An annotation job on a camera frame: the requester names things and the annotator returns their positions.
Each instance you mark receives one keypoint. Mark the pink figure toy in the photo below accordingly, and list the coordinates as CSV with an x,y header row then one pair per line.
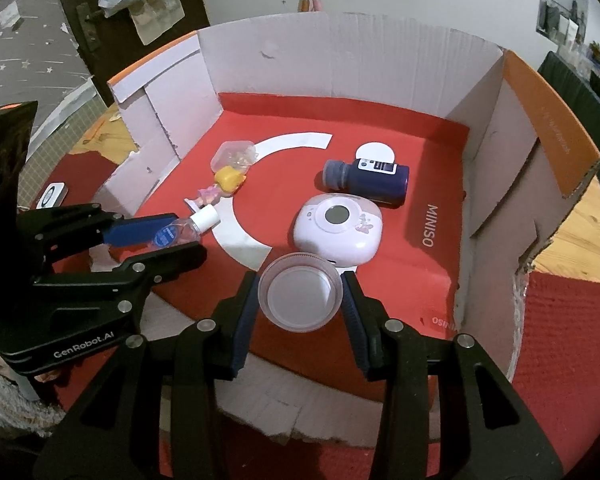
x,y
207,194

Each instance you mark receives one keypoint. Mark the pale pink rounded device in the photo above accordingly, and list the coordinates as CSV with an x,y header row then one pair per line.
x,y
320,240

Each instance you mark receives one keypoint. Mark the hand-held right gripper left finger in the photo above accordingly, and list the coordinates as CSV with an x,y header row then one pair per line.
x,y
242,320

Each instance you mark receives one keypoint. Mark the clear bottle white cap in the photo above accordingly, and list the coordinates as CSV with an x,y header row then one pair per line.
x,y
200,220

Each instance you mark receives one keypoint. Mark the dark green covered table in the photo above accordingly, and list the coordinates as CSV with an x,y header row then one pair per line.
x,y
580,100

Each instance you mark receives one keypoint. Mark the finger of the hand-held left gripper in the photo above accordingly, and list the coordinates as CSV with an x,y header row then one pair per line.
x,y
170,260
130,232

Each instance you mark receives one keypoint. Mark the person's left forearm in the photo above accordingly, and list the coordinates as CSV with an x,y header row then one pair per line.
x,y
10,400

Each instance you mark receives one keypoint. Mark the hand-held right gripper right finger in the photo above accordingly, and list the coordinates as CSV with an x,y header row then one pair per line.
x,y
355,320

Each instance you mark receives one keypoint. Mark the white square flat device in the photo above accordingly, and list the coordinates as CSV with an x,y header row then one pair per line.
x,y
52,195

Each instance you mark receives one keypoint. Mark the dark blue bottle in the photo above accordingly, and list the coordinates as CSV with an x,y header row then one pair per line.
x,y
375,182

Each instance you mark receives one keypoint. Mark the orange white cardboard box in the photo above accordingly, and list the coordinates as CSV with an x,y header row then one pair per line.
x,y
430,270

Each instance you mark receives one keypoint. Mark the yellow duck toy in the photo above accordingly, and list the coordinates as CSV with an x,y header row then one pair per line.
x,y
228,179

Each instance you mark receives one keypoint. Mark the wall mirror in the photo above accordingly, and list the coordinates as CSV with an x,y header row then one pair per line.
x,y
560,10

